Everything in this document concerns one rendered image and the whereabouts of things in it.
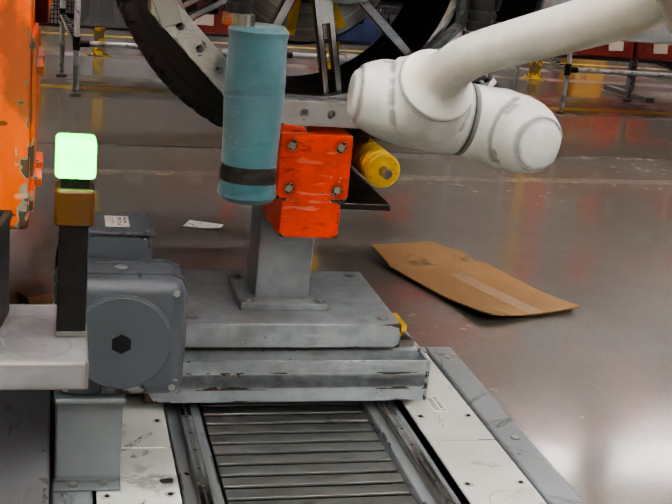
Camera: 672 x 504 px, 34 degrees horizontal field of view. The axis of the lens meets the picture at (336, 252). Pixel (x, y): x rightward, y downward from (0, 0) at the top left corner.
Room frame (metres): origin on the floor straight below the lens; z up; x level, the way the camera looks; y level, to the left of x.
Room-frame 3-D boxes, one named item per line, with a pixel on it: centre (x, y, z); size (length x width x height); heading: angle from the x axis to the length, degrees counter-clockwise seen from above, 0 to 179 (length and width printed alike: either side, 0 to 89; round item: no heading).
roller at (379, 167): (1.87, -0.03, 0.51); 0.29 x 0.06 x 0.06; 15
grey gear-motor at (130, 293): (1.57, 0.33, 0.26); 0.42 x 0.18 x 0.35; 15
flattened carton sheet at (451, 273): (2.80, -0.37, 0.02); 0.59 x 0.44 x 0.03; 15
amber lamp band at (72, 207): (1.07, 0.27, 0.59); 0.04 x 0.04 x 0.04; 15
